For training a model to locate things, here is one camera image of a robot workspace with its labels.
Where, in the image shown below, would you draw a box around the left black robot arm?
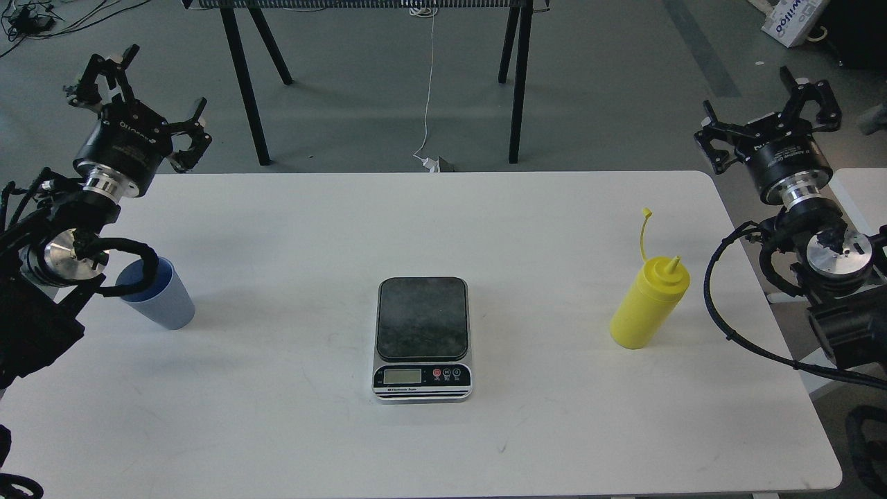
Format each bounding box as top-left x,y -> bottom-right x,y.
1,44 -> 212,389

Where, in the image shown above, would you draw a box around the black cables on floor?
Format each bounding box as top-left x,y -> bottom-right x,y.
0,0 -> 150,60

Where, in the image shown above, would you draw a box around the yellow squeeze bottle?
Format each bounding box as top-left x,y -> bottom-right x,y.
609,207 -> 691,350

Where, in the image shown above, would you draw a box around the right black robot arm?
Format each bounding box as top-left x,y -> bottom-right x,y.
694,67 -> 886,389

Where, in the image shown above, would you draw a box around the digital kitchen scale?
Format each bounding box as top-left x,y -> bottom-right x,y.
371,276 -> 475,403

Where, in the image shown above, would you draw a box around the black trestle table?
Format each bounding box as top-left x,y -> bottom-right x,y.
182,1 -> 555,167

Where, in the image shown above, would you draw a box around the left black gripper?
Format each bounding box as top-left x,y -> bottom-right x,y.
64,44 -> 213,200

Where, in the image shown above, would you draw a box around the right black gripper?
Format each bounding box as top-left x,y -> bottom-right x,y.
694,66 -> 843,205

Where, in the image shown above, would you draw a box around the white cardboard box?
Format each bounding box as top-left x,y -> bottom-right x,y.
761,1 -> 830,48

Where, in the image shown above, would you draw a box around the blue plastic cup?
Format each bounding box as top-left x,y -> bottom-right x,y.
121,258 -> 195,331

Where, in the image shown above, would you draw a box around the white hanging cable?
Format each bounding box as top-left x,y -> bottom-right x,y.
409,6 -> 441,173

